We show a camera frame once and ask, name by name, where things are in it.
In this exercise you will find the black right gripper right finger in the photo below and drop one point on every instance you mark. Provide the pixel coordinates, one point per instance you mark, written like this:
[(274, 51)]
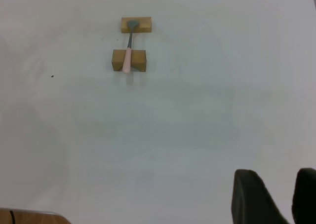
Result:
[(306, 197)]

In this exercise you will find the flat wooden block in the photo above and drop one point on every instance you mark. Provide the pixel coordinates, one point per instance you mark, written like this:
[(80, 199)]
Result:
[(145, 25)]

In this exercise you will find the brown wooden board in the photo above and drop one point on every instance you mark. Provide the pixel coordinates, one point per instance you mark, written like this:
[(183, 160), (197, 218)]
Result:
[(37, 219)]

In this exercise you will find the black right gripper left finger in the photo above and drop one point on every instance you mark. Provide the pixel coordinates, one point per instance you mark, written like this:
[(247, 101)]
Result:
[(251, 199)]

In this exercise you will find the arched wooden block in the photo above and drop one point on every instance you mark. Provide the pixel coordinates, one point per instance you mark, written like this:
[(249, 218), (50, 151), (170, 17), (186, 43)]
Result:
[(117, 58)]

